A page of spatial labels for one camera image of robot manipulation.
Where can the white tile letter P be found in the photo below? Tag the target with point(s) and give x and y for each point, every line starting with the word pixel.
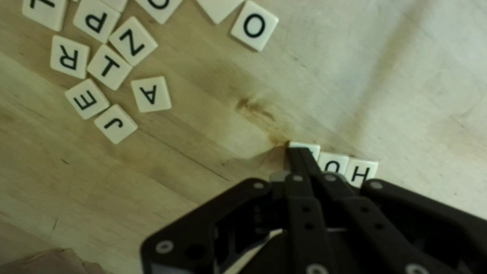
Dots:
pixel 95 18

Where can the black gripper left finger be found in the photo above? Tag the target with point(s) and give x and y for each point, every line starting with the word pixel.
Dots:
pixel 305 227

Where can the white tile letter E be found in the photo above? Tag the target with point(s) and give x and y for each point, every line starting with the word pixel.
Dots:
pixel 86 99

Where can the white tile letter N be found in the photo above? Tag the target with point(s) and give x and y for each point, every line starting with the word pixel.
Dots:
pixel 132 41

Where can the white tile letter R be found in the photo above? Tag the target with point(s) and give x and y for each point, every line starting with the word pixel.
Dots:
pixel 68 56

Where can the white tile letter T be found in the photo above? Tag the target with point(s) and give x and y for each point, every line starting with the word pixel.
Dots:
pixel 108 67

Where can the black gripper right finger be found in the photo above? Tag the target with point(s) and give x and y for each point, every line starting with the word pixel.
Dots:
pixel 380 243

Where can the white tile letter J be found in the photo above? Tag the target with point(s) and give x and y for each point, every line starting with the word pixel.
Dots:
pixel 115 123

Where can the white tile letter A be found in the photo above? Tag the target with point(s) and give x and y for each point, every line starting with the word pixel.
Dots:
pixel 150 94

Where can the white tile letter O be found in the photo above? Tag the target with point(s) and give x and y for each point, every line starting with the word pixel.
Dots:
pixel 254 26

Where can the single white letter tile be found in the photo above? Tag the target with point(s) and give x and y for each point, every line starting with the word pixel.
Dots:
pixel 359 170

